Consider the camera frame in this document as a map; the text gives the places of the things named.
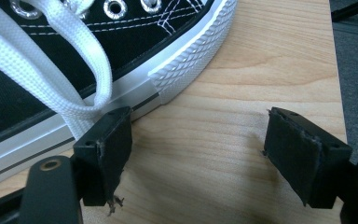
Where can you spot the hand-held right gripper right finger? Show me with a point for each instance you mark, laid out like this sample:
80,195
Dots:
307,161

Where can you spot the black metal stand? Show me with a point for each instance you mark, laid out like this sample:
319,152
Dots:
354,9

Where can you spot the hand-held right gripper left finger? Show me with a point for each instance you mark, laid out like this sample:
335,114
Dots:
105,155

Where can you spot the black white canvas sneaker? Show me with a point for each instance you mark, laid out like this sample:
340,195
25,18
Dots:
127,40

